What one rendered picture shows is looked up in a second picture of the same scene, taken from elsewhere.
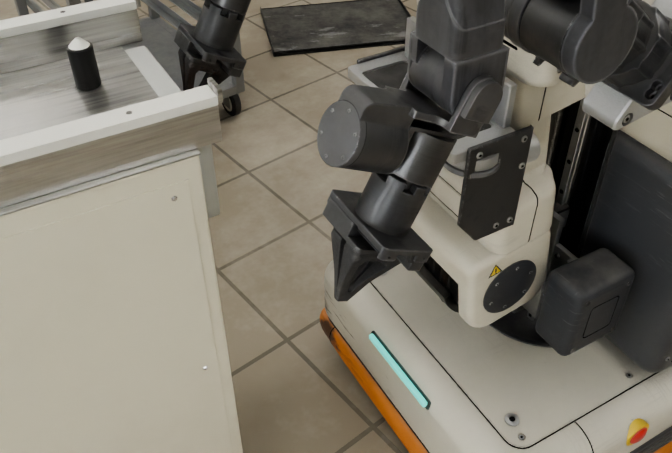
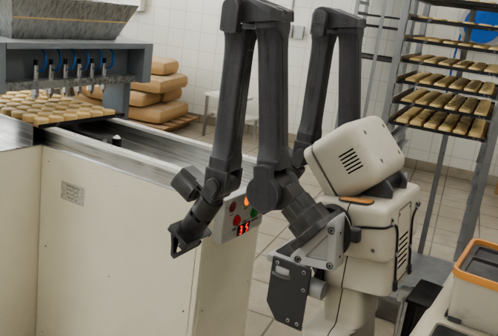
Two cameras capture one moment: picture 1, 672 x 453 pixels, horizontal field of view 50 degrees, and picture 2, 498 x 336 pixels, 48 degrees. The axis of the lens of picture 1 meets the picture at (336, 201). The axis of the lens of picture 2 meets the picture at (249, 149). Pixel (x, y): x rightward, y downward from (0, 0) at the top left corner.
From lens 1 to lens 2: 1.18 m
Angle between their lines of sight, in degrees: 57
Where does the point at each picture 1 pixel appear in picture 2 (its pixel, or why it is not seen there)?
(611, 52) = (264, 199)
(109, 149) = not seen: hidden behind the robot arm
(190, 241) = not seen: hidden behind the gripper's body
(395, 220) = (184, 224)
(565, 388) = not seen: outside the picture
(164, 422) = (161, 325)
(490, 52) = (219, 170)
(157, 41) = (442, 274)
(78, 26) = (249, 164)
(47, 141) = (169, 166)
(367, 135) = (178, 177)
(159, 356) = (170, 285)
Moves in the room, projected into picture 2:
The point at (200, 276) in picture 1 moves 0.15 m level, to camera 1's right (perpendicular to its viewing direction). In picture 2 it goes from (193, 258) to (215, 283)
